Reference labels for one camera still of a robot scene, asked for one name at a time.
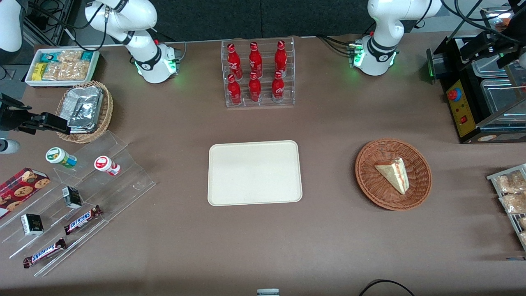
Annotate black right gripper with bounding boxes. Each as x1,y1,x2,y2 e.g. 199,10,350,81
0,94,71,135

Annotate triangle sandwich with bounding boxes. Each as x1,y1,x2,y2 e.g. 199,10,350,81
374,157,410,195

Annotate oval light wicker basket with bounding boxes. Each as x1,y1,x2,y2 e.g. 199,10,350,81
55,81,114,144

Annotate grey snack display tray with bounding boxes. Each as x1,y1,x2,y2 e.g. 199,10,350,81
487,164,526,252

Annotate round brown wicker basket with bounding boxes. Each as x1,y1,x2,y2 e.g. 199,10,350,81
355,138,433,211

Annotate beige plastic tray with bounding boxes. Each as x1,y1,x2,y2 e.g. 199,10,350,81
208,140,303,206

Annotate metal warmer pan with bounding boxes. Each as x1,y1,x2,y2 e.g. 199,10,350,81
480,78,526,116
470,53,511,79

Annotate silver foil pack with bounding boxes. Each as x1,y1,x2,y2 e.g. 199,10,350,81
68,121,98,134
66,86,104,126

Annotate green-lid white drink bottle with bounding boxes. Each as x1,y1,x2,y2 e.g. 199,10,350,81
45,147,78,169

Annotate clear nut snack bag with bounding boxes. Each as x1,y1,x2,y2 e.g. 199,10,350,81
58,50,83,63
42,62,62,81
58,61,90,81

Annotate black food warmer cabinet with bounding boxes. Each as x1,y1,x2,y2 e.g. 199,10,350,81
426,6,526,144

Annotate red-lid white drink bottle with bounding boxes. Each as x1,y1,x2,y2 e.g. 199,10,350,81
94,155,121,177

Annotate white rectangular snack bin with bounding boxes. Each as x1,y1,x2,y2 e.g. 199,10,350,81
25,49,101,88

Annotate red cookie box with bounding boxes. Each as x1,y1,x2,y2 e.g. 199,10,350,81
0,167,51,220

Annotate small black carton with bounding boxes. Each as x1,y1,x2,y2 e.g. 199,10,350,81
21,213,44,236
62,186,83,209

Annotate clear acrylic tiered stand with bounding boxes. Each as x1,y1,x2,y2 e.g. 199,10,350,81
0,131,157,277

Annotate Snickers chocolate bar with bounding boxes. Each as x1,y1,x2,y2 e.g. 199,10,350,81
23,238,67,269
64,205,103,236

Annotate red cola bottle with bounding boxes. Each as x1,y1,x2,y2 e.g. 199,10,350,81
227,43,243,79
227,74,242,106
248,72,262,103
249,42,263,78
271,71,285,103
274,40,288,74

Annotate clear acrylic bottle rack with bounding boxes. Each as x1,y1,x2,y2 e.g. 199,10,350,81
221,37,296,108

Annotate dark partition panel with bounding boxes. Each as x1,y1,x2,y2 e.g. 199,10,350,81
148,0,373,42

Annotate black overhead cables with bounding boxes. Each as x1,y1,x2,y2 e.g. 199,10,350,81
442,0,519,44

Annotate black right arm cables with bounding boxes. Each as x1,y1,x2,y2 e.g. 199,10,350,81
25,0,108,52

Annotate black arm base cables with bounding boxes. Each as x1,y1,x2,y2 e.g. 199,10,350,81
316,35,356,57

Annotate black floor cable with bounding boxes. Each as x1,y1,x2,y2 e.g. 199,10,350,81
358,279,416,296

